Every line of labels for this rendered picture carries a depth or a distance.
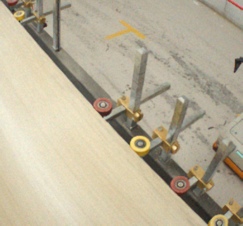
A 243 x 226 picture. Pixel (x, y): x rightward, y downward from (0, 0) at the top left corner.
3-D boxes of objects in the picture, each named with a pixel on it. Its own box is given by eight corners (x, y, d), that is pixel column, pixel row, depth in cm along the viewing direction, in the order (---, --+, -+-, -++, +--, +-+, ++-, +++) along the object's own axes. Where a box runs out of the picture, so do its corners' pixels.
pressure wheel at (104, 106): (109, 130, 152) (110, 112, 143) (91, 126, 152) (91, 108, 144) (112, 116, 157) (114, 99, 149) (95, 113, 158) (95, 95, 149)
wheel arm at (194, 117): (199, 113, 161) (200, 107, 158) (203, 117, 160) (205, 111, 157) (131, 157, 141) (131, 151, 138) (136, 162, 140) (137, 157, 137)
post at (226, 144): (193, 194, 148) (228, 134, 113) (198, 199, 146) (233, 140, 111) (188, 198, 146) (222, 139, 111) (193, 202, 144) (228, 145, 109)
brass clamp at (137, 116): (126, 101, 167) (126, 94, 163) (143, 119, 160) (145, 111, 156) (115, 106, 164) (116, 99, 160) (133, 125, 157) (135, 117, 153)
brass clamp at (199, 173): (195, 168, 141) (198, 163, 137) (213, 187, 134) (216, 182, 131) (185, 176, 138) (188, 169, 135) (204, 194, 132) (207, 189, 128)
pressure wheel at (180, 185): (178, 206, 126) (185, 195, 117) (161, 199, 128) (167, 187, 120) (186, 193, 131) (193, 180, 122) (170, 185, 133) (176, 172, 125)
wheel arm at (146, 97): (165, 86, 176) (166, 80, 173) (169, 90, 174) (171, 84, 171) (96, 123, 156) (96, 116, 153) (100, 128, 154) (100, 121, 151)
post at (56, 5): (58, 45, 206) (58, -12, 173) (61, 49, 203) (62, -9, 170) (52, 49, 204) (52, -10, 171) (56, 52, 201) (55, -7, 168)
